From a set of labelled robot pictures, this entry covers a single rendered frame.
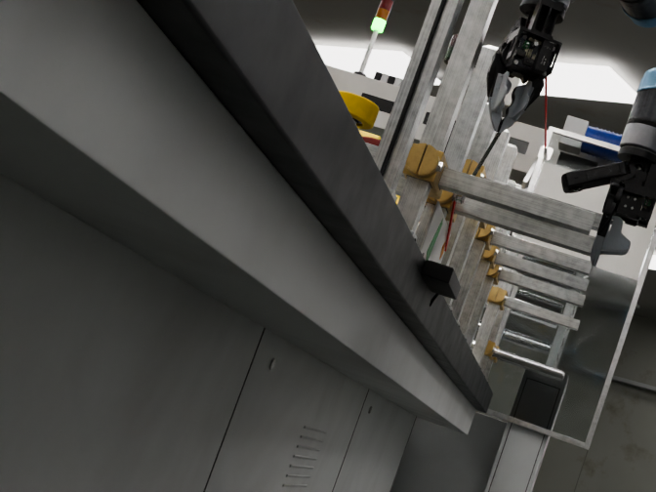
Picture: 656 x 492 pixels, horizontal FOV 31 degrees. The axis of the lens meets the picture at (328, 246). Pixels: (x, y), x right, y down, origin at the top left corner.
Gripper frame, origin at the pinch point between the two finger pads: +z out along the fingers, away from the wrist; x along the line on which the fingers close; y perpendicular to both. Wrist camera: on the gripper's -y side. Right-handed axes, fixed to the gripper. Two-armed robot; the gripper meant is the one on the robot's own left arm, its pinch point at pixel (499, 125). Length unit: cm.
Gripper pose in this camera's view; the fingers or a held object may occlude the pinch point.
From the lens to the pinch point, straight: 191.8
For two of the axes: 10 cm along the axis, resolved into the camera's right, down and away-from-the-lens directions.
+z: -3.4, 9.3, -1.3
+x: 9.3, 3.6, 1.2
